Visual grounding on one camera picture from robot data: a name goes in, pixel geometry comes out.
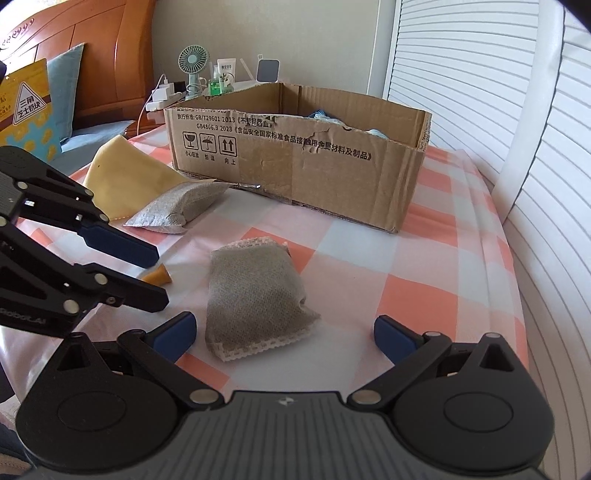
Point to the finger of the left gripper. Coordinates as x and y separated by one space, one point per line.
115 239
115 290

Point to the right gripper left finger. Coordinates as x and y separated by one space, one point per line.
154 354

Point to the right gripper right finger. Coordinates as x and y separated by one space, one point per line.
414 356

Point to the yellow cleaning cloth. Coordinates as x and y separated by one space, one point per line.
123 179

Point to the grey mesh pouch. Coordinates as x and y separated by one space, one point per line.
172 211
256 300

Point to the blue plush toy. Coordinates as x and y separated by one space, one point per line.
378 133

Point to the blue patterned sachet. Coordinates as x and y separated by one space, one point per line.
321 115

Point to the grey bed sheet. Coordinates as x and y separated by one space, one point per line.
80 148

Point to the small orange object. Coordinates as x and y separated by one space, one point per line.
157 277

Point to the blue yellow pillow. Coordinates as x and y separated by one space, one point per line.
38 103

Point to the wooden headboard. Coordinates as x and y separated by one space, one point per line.
116 70

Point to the pink checkered tablecloth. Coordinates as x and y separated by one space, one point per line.
449 269

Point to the white power strip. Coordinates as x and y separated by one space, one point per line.
163 96

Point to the green small box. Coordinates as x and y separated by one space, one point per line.
214 86

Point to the green desk fan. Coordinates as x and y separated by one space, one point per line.
191 61

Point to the white cosmetic tube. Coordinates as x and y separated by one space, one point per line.
226 69

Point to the cardboard box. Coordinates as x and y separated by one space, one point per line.
262 136

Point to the white louvered closet door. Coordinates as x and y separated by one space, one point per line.
508 82

